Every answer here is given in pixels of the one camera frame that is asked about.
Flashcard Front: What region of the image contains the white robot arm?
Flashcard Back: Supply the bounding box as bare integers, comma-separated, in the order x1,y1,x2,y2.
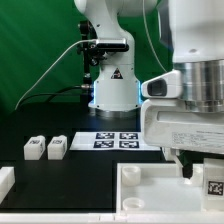
74,0,224,155

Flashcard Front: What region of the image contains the silver camera on stand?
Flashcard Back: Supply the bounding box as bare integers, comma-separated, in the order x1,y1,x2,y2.
96,38,129,52

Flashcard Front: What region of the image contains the white square tabletop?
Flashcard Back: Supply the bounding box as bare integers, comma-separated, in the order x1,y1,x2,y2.
116,163,215,213

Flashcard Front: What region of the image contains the white camera cable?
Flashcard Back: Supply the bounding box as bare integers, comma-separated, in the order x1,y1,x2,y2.
14,39,98,111

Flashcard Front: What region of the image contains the white obstacle fence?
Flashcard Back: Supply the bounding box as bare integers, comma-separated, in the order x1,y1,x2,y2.
0,166,224,224

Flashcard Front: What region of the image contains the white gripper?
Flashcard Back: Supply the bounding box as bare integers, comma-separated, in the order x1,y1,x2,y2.
140,99,224,179

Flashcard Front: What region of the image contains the black base cable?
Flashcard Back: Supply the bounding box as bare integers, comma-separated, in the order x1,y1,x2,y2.
19,84,94,107

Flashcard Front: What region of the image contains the thin white hanging cable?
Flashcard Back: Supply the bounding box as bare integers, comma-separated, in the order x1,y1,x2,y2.
142,0,168,73

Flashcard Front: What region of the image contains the white sheet with tags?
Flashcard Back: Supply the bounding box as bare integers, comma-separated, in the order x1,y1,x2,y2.
70,132,160,151

